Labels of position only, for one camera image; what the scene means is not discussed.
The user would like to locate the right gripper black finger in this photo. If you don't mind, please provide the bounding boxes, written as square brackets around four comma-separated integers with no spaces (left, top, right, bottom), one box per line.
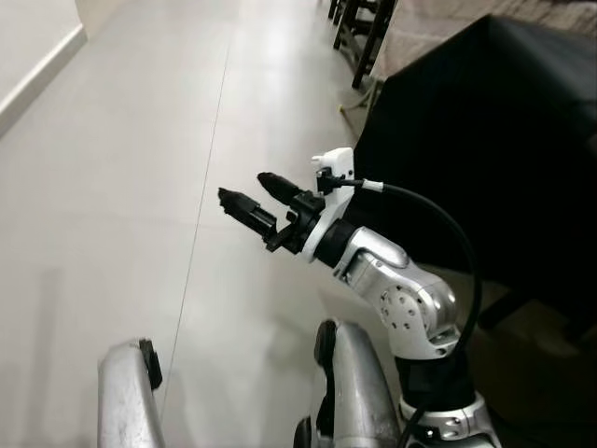
[257,171,310,205]
[217,187,282,240]

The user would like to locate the dark wooden chair legs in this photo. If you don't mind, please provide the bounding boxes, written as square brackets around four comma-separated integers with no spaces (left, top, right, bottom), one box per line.
[326,0,399,91]

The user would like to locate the silver robot right leg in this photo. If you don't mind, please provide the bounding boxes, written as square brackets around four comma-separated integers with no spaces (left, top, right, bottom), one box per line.
[293,318,404,448]

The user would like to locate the black tablecloth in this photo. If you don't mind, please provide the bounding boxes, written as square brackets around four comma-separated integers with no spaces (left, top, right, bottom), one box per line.
[349,14,597,329]

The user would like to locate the patterned beige cloth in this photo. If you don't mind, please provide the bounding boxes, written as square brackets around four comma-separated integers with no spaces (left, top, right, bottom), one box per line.
[373,0,597,85]

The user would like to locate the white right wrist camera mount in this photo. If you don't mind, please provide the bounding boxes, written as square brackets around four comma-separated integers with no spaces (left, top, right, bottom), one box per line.
[311,147,357,251]

